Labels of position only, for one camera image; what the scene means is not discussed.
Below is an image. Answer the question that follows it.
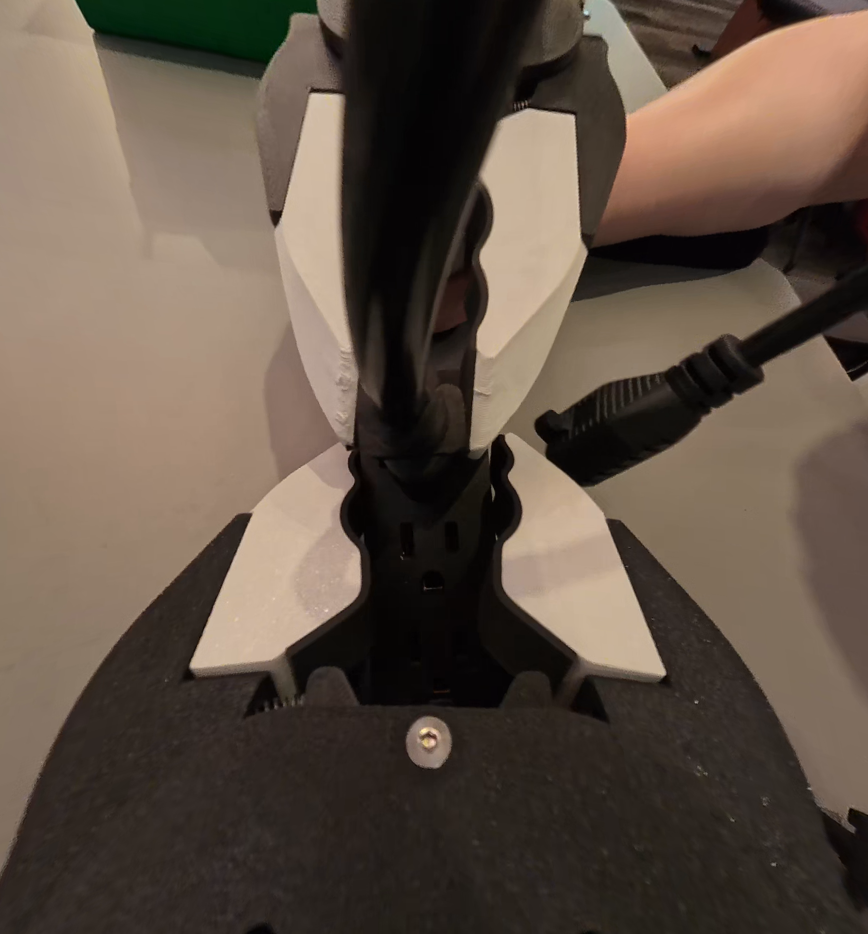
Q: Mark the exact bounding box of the person's right forearm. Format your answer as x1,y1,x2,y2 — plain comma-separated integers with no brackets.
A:
595,22,868,245

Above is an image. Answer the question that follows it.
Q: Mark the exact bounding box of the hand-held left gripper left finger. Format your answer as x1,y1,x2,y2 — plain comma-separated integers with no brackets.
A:
189,444,377,680

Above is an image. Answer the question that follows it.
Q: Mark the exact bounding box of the black power plug cord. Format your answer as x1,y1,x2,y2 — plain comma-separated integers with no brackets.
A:
339,0,541,512

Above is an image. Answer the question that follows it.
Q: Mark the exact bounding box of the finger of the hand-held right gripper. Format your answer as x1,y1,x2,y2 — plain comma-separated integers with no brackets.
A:
273,91,365,448
467,109,590,461

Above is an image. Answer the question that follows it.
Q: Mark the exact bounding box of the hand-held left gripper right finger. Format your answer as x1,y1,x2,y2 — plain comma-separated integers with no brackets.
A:
488,432,666,683

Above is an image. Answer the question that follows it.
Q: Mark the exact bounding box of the black ridged plug cord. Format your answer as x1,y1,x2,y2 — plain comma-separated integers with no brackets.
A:
535,248,868,488

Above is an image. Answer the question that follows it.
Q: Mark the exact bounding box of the green plastic bin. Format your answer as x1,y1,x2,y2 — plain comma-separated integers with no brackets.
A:
76,0,318,63

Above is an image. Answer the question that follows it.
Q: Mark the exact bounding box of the black power strip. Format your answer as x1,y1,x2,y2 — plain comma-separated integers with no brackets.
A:
357,445,497,705

